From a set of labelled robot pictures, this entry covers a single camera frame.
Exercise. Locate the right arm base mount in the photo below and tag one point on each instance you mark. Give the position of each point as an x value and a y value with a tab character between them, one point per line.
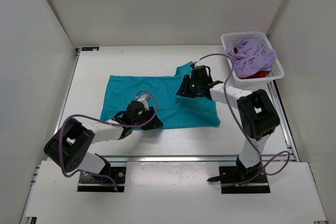
240	180

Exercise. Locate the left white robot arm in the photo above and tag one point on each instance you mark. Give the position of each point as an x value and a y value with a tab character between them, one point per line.
68	147

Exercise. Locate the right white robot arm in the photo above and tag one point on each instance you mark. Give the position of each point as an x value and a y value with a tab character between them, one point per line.
257	116

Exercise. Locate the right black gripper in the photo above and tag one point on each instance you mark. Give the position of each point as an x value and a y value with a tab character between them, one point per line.
185	91

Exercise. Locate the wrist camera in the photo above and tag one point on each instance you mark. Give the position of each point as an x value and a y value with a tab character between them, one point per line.
144	99
194	64

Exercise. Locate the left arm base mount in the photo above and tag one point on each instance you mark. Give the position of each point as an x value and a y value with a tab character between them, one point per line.
114	182

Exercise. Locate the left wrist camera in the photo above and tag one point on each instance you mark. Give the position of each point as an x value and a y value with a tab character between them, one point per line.
144	99

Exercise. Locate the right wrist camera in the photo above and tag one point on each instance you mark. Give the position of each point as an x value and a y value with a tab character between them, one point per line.
194	64

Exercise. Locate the white plastic basket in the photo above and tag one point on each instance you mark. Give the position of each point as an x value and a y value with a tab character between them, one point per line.
276	71

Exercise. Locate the red t shirt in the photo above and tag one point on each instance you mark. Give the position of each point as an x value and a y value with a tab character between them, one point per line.
250	63

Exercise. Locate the dark label sticker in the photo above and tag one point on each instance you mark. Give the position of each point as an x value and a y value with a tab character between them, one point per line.
90	49

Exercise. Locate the lilac t shirt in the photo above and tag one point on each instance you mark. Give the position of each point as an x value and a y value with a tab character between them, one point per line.
249	42

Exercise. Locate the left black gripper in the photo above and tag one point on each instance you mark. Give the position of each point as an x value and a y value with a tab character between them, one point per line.
156	123

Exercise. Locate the teal t shirt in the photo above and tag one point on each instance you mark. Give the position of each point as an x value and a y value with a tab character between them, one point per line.
174	111

